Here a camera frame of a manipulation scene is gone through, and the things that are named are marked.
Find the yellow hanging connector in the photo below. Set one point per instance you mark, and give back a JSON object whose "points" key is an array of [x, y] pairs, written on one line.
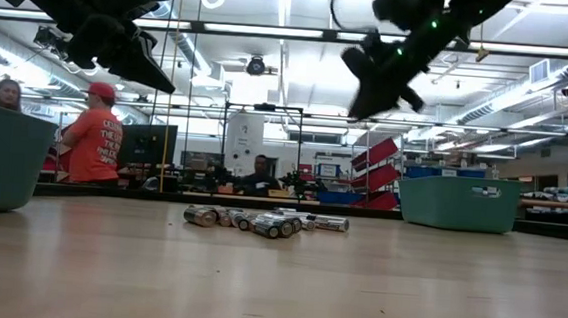
{"points": [[482, 55]]}

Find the green plastic bin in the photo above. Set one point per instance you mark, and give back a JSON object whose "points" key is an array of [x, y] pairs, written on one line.
{"points": [[441, 205]]}

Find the white ceiling vent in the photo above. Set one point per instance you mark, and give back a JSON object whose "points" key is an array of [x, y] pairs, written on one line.
{"points": [[539, 71]]}

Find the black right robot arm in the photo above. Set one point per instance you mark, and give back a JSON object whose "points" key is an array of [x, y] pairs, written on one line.
{"points": [[475, 12]]}

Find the white cylindrical tank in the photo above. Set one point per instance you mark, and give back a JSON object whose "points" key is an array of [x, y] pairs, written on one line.
{"points": [[238, 136]]}

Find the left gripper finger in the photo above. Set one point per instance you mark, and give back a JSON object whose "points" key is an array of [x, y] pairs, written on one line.
{"points": [[140, 64]]}

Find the blue storage bin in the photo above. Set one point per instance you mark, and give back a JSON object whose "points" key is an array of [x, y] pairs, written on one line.
{"points": [[339, 198], [423, 172]]}

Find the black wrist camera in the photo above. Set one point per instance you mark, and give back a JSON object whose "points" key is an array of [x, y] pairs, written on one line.
{"points": [[92, 40], [397, 6]]}

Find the black metal table frame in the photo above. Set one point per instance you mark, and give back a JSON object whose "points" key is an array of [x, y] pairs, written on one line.
{"points": [[111, 194]]}

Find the person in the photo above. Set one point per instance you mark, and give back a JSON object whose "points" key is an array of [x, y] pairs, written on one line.
{"points": [[94, 151], [259, 182], [5, 94]]}

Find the black computer monitor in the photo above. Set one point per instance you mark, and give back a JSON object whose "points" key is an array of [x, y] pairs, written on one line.
{"points": [[147, 144]]}

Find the red storage bin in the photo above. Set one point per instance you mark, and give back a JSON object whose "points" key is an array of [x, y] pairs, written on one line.
{"points": [[380, 178], [377, 153]]}

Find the dark blue plastic bin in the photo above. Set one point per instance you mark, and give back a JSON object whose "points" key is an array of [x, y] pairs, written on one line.
{"points": [[3, 159]]}

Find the small white-framed screen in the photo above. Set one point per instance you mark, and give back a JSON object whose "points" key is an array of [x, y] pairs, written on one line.
{"points": [[328, 171]]}

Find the black overhead light bar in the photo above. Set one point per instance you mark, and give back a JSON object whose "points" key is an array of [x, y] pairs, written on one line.
{"points": [[197, 26]]}

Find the black ceiling spotlight cluster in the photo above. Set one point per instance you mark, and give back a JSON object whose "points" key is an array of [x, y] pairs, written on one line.
{"points": [[49, 40]]}

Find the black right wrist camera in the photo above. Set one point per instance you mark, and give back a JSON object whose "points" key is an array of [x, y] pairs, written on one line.
{"points": [[397, 6]]}

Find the grey tube bundle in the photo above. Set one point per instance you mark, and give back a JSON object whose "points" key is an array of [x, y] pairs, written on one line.
{"points": [[567, 194]]}

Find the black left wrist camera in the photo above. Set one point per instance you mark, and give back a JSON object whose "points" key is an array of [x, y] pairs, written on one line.
{"points": [[92, 40]]}

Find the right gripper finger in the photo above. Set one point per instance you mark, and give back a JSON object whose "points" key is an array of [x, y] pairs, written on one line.
{"points": [[411, 100], [375, 100]]}

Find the wooden work table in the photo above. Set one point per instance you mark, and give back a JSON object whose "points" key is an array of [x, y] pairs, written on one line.
{"points": [[561, 204]]}

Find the black metal frame stand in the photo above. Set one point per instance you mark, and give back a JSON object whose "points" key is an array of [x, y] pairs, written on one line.
{"points": [[265, 107]]}

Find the silver ventilation duct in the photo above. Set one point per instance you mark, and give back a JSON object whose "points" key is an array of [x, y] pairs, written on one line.
{"points": [[191, 54], [0, 54]]}

